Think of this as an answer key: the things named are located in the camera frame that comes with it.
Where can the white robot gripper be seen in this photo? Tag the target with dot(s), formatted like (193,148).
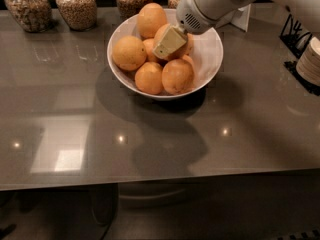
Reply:
(190,14)

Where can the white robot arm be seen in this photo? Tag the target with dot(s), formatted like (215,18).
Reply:
(305,11)

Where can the orange at bowl top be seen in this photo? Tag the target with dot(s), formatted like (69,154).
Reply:
(150,18)

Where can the white ceramic bowl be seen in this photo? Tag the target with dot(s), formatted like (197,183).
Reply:
(207,54)

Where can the small orange in middle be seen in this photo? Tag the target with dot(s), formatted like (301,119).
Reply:
(148,43)

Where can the stack of white coasters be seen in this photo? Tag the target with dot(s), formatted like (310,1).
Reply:
(308,66)

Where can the glass jar far left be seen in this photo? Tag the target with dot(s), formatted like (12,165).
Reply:
(32,16)

